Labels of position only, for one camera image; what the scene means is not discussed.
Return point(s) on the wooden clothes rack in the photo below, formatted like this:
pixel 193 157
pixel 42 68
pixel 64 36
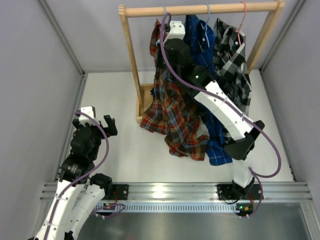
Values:
pixel 274 9

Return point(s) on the pink wire hanger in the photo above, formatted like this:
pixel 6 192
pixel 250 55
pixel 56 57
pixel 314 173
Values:
pixel 241 22

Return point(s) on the blue hanger with shirt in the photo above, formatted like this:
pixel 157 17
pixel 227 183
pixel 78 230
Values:
pixel 205 28

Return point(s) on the red brown plaid shirt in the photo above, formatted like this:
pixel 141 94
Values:
pixel 172 112

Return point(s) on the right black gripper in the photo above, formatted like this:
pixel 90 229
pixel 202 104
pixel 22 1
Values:
pixel 159 52

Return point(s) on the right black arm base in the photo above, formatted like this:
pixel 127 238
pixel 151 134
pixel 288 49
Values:
pixel 246 200

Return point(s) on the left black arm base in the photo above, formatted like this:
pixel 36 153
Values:
pixel 113 192

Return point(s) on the aluminium mounting rail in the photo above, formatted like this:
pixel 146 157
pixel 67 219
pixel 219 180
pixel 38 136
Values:
pixel 202 197

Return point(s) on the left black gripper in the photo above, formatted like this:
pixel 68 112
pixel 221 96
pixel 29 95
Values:
pixel 112 130

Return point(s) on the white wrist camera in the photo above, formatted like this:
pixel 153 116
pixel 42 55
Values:
pixel 87 111
pixel 176 31

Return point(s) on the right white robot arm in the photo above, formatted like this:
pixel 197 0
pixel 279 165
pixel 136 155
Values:
pixel 198 82

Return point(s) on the blue plaid shirt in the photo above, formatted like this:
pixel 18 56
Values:
pixel 202 55

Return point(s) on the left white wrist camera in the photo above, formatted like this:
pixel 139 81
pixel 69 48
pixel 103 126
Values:
pixel 87 111

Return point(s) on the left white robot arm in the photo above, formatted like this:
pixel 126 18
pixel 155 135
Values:
pixel 78 191

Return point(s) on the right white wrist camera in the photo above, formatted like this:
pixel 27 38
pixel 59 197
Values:
pixel 176 31

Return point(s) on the black white plaid shirt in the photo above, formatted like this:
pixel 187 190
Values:
pixel 231 71

